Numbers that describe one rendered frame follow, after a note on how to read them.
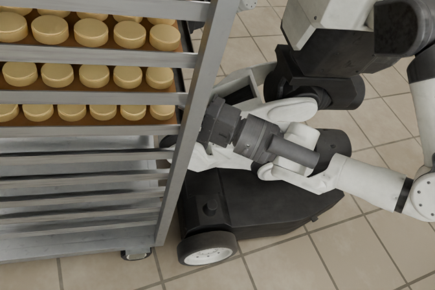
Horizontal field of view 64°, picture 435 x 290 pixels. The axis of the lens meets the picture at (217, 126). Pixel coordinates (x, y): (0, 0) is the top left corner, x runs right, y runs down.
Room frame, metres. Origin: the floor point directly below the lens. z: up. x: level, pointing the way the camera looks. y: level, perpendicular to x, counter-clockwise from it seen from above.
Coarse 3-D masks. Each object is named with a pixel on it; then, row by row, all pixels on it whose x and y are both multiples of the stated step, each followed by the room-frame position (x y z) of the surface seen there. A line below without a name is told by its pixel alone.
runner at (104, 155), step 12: (0, 156) 0.28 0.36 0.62; (12, 156) 0.29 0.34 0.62; (24, 156) 0.30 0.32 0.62; (36, 156) 0.31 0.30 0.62; (48, 156) 0.32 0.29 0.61; (60, 156) 0.33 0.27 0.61; (72, 156) 0.34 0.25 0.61; (84, 156) 0.35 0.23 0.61; (96, 156) 0.36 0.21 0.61; (108, 156) 0.37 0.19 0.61; (120, 156) 0.38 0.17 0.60; (132, 156) 0.39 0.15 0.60; (144, 156) 0.40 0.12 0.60; (156, 156) 0.41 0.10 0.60; (168, 156) 0.42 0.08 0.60
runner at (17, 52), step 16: (0, 48) 0.30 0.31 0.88; (16, 48) 0.31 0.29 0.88; (32, 48) 0.32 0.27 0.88; (48, 48) 0.33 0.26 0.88; (64, 48) 0.34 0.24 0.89; (80, 48) 0.35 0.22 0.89; (96, 48) 0.36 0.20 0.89; (96, 64) 0.36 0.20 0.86; (112, 64) 0.37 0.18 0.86; (128, 64) 0.38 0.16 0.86; (144, 64) 0.39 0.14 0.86; (160, 64) 0.40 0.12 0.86; (176, 64) 0.41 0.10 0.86; (192, 64) 0.43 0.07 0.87
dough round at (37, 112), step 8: (24, 104) 0.35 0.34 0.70; (32, 104) 0.36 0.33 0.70; (40, 104) 0.36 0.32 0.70; (48, 104) 0.37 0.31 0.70; (24, 112) 0.34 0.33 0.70; (32, 112) 0.34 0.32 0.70; (40, 112) 0.35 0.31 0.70; (48, 112) 0.35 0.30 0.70; (32, 120) 0.33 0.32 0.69; (40, 120) 0.34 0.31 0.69
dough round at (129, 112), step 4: (120, 108) 0.42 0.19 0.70; (124, 108) 0.42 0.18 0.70; (128, 108) 0.43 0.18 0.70; (132, 108) 0.43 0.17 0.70; (136, 108) 0.43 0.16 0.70; (140, 108) 0.44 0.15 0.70; (144, 108) 0.44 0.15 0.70; (120, 112) 0.42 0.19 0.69; (124, 112) 0.41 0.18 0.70; (128, 112) 0.42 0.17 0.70; (132, 112) 0.42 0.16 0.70; (136, 112) 0.42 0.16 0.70; (140, 112) 0.43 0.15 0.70; (144, 112) 0.44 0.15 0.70; (124, 116) 0.41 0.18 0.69; (128, 116) 0.41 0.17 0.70; (132, 116) 0.41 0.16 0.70; (136, 116) 0.42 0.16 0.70; (140, 116) 0.42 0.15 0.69
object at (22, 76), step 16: (0, 64) 0.36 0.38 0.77; (16, 64) 0.36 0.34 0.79; (32, 64) 0.37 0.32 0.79; (48, 64) 0.38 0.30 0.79; (64, 64) 0.40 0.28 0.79; (80, 64) 0.43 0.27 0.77; (0, 80) 0.33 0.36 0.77; (16, 80) 0.33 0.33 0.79; (32, 80) 0.35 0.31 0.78; (48, 80) 0.35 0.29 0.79; (64, 80) 0.37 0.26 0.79; (80, 80) 0.39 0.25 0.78; (96, 80) 0.39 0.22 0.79; (112, 80) 0.42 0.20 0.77; (128, 80) 0.41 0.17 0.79; (144, 80) 0.44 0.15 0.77; (160, 80) 0.44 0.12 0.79
